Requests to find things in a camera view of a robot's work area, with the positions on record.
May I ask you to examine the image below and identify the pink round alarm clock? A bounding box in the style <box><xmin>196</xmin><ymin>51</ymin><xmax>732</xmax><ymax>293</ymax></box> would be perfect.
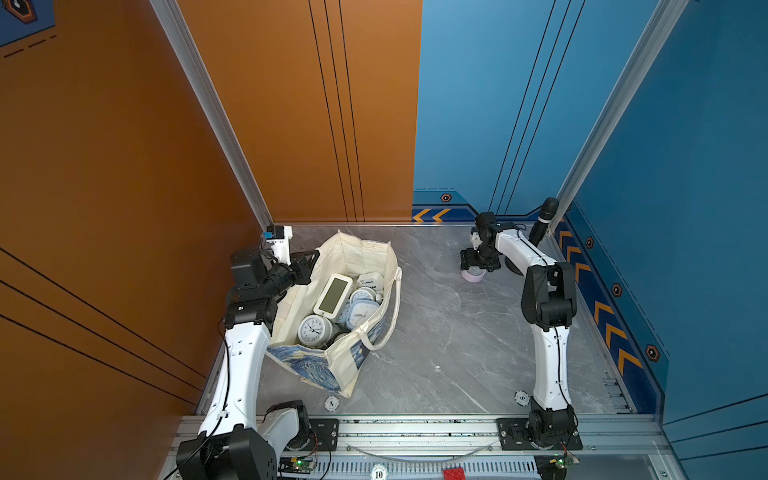
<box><xmin>460</xmin><ymin>267</ymin><xmax>487</xmax><ymax>283</ymax></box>

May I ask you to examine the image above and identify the white round alarm clock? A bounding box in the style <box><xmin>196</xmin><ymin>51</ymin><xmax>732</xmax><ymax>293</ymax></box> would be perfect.
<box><xmin>297</xmin><ymin>314</ymin><xmax>336</xmax><ymax>349</ymax></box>

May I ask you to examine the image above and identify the large white digital clock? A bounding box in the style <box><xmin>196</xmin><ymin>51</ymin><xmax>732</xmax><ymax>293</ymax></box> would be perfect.
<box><xmin>313</xmin><ymin>273</ymin><xmax>354</xmax><ymax>321</ymax></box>

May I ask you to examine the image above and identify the light blue square alarm clock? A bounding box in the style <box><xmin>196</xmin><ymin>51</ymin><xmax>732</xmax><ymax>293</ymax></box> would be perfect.
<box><xmin>345</xmin><ymin>299</ymin><xmax>380</xmax><ymax>330</ymax></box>

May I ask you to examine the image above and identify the white twin-bell alarm clock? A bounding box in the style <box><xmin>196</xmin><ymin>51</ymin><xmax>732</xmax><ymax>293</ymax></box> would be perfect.
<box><xmin>350</xmin><ymin>287</ymin><xmax>378</xmax><ymax>302</ymax></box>

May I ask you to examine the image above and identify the cream canvas bag starry print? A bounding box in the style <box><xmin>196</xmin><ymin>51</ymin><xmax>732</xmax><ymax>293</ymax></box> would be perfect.
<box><xmin>267</xmin><ymin>231</ymin><xmax>402</xmax><ymax>397</ymax></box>

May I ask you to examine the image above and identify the small white digital clock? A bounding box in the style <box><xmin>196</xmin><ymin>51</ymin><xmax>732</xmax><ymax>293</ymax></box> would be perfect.
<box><xmin>356</xmin><ymin>272</ymin><xmax>385</xmax><ymax>292</ymax></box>

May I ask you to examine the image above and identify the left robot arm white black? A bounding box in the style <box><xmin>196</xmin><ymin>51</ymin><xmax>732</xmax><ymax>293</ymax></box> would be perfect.
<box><xmin>175</xmin><ymin>247</ymin><xmax>320</xmax><ymax>479</ymax></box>

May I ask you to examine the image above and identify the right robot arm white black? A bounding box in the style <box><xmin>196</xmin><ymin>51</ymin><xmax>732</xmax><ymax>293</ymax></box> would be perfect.
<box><xmin>460</xmin><ymin>198</ymin><xmax>578</xmax><ymax>448</ymax></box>

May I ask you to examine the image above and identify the black microphone on stand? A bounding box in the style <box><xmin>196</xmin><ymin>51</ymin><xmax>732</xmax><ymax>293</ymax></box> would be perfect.
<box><xmin>528</xmin><ymin>197</ymin><xmax>559</xmax><ymax>246</ymax></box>

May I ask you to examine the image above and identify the white round marker left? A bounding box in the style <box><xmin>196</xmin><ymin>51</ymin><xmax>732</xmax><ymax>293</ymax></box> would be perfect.
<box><xmin>324</xmin><ymin>395</ymin><xmax>340</xmax><ymax>412</ymax></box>

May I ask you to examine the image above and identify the white round marker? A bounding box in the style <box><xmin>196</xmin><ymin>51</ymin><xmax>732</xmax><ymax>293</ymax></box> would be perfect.
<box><xmin>324</xmin><ymin>395</ymin><xmax>340</xmax><ymax>412</ymax></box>
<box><xmin>514</xmin><ymin>390</ymin><xmax>530</xmax><ymax>407</ymax></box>

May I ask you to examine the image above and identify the white round marker right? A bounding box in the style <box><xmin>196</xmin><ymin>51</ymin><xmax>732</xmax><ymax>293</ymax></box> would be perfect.
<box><xmin>514</xmin><ymin>390</ymin><xmax>530</xmax><ymax>407</ymax></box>

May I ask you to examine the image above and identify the green circuit board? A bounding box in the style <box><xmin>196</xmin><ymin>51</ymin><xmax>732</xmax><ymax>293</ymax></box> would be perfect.
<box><xmin>278</xmin><ymin>457</ymin><xmax>317</xmax><ymax>476</ymax></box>

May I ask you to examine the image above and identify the red block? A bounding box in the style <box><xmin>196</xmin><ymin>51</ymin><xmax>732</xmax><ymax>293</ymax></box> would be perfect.
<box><xmin>443</xmin><ymin>467</ymin><xmax>467</xmax><ymax>480</ymax></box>

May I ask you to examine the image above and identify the white round number tag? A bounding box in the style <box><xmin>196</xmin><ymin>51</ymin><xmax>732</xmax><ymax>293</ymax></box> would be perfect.
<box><xmin>370</xmin><ymin>463</ymin><xmax>389</xmax><ymax>480</ymax></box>

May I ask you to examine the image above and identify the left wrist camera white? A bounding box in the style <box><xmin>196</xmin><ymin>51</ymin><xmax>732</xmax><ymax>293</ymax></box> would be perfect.
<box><xmin>262</xmin><ymin>224</ymin><xmax>293</xmax><ymax>265</ymax></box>

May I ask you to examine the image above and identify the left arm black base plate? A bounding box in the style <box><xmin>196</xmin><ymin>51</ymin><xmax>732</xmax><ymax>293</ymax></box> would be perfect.
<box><xmin>284</xmin><ymin>417</ymin><xmax>340</xmax><ymax>455</ymax></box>

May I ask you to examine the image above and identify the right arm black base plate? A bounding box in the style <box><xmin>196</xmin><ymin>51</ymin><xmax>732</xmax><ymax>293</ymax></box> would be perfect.
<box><xmin>495</xmin><ymin>417</ymin><xmax>584</xmax><ymax>451</ymax></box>

